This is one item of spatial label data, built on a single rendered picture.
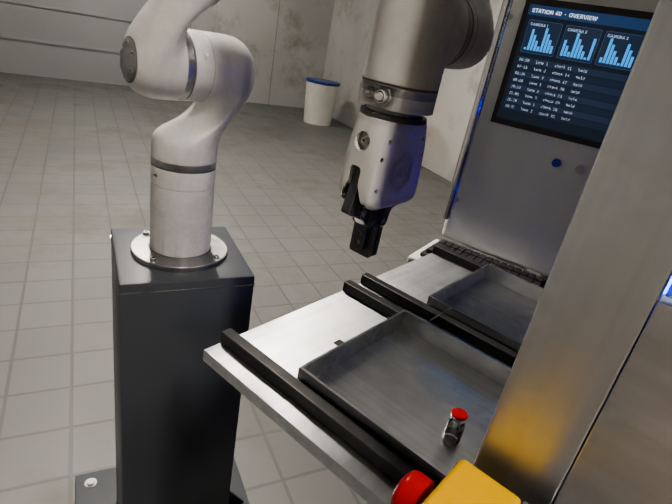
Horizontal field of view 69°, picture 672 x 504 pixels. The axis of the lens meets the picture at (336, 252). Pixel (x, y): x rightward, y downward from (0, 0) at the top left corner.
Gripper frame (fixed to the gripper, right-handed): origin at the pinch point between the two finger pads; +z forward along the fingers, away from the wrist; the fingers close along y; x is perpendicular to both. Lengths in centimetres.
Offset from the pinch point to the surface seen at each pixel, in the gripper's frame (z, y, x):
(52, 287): 112, 31, 186
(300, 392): 20.1, -7.9, -0.6
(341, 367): 21.9, 2.3, 0.7
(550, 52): -26, 87, 15
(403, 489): 8.9, -19.4, -21.2
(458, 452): 21.7, 1.7, -19.2
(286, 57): 40, 546, 578
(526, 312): 22, 47, -11
